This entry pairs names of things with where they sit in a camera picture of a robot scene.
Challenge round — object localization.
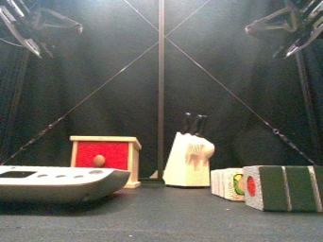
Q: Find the red drawer with knob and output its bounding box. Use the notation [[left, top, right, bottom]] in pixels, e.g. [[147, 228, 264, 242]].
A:
[[75, 141, 130, 171]]

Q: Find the white sushi roll toy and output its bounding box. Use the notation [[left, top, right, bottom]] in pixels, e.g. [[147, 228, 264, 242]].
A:
[[210, 167, 247, 202]]

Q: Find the wooden knife block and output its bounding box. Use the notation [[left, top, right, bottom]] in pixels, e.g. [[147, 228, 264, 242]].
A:
[[162, 131, 216, 188]]

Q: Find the wooden drawer box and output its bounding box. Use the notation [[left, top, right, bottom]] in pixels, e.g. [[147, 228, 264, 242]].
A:
[[68, 135, 143, 189]]

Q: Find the green sushi roll toy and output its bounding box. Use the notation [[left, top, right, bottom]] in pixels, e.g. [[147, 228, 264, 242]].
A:
[[242, 164, 323, 213]]

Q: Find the black knife handle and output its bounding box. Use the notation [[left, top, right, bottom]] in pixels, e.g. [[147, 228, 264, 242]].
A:
[[196, 114, 210, 138], [190, 113, 203, 136], [180, 112, 194, 135]]

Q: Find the white grey toy appliance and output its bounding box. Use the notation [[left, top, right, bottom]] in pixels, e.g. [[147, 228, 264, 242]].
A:
[[0, 164, 132, 204]]

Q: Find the vertical metal frame pole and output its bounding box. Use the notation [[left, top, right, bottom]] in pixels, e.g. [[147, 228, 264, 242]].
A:
[[150, 0, 167, 182]]

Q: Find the diagonal brace wire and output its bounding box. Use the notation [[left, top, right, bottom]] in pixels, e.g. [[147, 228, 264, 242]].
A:
[[122, 0, 318, 166], [0, 0, 212, 166]]

